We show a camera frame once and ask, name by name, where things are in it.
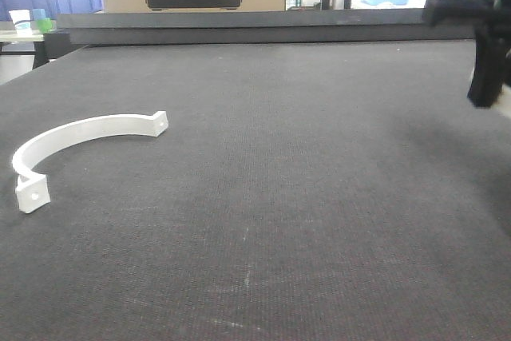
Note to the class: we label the light blue cube block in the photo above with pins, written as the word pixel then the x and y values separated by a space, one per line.
pixel 38 14

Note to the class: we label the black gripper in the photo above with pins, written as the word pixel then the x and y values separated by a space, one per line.
pixel 491 70

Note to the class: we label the white half-ring pipe clamp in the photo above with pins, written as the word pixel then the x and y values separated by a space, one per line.
pixel 32 189

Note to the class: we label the green cube block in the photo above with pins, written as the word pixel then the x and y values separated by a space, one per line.
pixel 44 25

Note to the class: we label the light blue tray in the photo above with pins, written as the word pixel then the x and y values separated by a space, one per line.
pixel 380 2

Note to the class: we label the white paper cup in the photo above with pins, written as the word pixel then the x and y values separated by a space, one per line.
pixel 22 22

